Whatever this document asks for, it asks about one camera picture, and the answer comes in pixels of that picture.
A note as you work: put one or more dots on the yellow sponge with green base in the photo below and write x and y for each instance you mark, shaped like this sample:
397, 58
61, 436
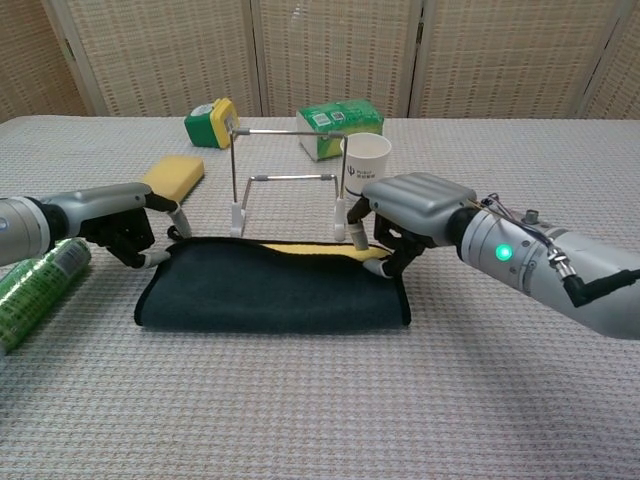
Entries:
175, 172

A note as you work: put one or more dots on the green tissue pack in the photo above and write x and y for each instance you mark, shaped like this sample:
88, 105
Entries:
340, 117

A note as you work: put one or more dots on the woven folding screen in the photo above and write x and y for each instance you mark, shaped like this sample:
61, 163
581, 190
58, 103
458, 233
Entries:
165, 50

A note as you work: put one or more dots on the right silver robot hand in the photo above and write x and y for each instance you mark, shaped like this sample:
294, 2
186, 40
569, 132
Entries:
420, 200

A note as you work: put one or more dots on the green jar with yellow lid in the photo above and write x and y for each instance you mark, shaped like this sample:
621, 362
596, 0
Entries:
202, 130

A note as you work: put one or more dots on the grey woven tablecloth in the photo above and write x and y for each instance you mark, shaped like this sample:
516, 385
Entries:
320, 400

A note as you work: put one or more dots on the white paper cup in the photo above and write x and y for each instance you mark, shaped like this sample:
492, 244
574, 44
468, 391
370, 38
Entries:
367, 155

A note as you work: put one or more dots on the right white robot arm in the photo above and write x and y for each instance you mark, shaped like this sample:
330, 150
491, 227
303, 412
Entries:
575, 290

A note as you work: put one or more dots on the yellow towel with black trim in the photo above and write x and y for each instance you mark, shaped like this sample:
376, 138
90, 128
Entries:
270, 290

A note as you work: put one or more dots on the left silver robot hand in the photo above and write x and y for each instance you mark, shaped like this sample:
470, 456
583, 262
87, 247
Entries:
100, 207

